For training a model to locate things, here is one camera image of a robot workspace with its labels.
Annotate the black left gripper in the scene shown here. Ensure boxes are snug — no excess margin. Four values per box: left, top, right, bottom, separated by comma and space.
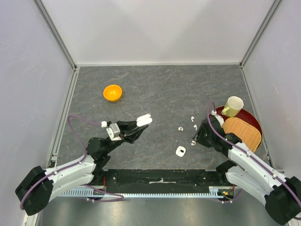
104, 119, 148, 154

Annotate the white earbud charging case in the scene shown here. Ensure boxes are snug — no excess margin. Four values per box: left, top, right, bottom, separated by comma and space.
136, 113, 152, 127

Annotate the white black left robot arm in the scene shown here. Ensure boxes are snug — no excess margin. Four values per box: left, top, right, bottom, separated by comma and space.
15, 115, 152, 216

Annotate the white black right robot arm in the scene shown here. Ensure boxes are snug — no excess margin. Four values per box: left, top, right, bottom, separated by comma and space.
194, 115, 301, 225

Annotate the orange plastic bowl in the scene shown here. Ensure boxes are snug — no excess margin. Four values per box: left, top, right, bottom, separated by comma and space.
103, 84, 123, 102

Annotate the pale yellow mug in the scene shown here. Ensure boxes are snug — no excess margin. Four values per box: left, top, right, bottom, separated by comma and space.
222, 96, 244, 117

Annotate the dark red round tray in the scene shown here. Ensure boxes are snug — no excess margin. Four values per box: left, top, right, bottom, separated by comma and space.
206, 105, 263, 153

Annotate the woven bamboo basket tray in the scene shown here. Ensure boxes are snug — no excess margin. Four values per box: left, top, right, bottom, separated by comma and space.
222, 117, 262, 153

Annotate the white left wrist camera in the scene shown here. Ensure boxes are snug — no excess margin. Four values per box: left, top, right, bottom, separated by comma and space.
106, 123, 122, 141

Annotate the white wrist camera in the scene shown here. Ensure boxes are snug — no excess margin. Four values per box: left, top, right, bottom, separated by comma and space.
106, 123, 122, 141
211, 110, 224, 126

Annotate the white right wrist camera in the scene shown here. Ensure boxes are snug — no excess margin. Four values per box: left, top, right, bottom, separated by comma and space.
211, 110, 224, 126

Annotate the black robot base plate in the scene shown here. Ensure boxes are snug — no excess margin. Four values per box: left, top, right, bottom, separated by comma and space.
89, 169, 232, 194

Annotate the light blue cable duct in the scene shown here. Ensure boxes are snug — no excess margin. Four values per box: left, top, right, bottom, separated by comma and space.
59, 186, 230, 198

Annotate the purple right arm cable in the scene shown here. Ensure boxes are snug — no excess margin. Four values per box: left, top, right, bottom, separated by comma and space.
206, 101, 301, 204

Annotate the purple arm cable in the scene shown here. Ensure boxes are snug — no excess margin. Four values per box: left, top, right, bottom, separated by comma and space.
206, 101, 301, 204
19, 114, 125, 210

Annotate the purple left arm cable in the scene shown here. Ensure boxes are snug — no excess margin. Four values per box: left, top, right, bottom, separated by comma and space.
19, 114, 125, 210

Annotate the aluminium frame rail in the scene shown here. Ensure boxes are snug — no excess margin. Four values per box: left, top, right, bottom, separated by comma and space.
33, 0, 77, 71

